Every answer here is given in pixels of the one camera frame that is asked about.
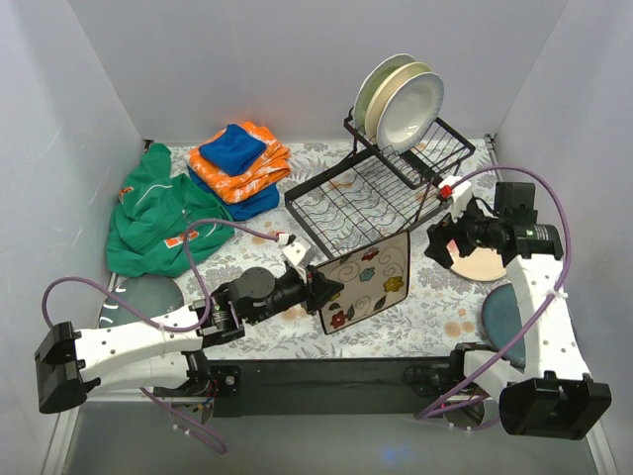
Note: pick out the cream and green round plate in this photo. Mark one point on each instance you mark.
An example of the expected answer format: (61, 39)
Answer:
(384, 93)

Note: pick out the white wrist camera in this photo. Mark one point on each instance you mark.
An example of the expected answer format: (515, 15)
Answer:
(457, 192)
(296, 251)

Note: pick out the pink and cream round plate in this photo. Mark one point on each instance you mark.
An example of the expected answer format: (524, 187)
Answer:
(483, 264)

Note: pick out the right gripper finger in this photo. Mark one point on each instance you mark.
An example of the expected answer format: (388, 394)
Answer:
(438, 251)
(442, 232)

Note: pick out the black wire dish rack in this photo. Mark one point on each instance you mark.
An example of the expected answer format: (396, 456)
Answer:
(374, 193)

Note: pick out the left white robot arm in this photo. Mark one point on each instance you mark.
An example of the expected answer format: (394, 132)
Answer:
(168, 351)

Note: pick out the right blue glazed plate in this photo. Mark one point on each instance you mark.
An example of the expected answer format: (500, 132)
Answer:
(500, 316)

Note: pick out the white scalloped plate back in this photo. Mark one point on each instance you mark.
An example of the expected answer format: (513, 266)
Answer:
(410, 112)

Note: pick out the orange patterned cloth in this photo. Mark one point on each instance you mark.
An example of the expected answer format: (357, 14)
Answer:
(272, 166)

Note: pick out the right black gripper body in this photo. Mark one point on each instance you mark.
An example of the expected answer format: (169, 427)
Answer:
(456, 235)

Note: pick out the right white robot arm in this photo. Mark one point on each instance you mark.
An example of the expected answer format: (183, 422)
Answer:
(539, 379)

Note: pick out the white scalloped plate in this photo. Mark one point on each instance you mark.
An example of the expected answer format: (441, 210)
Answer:
(373, 81)
(410, 112)

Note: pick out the white scalloped plate front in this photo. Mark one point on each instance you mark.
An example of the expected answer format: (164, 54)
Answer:
(373, 81)

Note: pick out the green jacket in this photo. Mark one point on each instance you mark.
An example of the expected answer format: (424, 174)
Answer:
(147, 225)

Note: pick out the square floral plate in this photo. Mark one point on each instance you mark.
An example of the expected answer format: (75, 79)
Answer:
(374, 277)

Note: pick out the floral patterned table mat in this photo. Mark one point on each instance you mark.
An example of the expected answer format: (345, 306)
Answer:
(441, 308)

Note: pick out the left blue glazed plate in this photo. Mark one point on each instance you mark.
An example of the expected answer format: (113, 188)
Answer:
(153, 296)

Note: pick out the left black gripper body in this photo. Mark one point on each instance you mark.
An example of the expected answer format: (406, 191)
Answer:
(312, 288)

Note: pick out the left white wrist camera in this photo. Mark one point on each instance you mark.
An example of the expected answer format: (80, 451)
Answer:
(296, 251)

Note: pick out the blue glazed plate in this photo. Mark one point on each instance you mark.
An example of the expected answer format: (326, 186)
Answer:
(500, 316)
(153, 296)

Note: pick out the blue cloth bottom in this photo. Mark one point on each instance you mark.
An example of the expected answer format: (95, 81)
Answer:
(262, 201)

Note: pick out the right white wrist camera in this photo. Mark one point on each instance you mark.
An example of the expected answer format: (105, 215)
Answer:
(457, 192)

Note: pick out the blue folded towel top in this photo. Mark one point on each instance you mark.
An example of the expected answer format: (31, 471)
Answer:
(234, 151)

